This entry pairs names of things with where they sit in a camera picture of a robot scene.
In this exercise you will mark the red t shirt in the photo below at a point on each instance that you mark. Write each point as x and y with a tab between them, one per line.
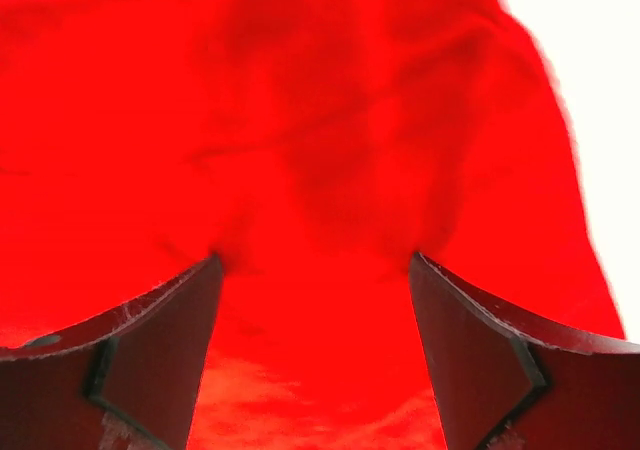
315	146

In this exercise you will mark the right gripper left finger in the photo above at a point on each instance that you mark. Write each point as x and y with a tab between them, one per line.
127	378

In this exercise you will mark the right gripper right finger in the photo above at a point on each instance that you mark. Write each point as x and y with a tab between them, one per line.
506	378

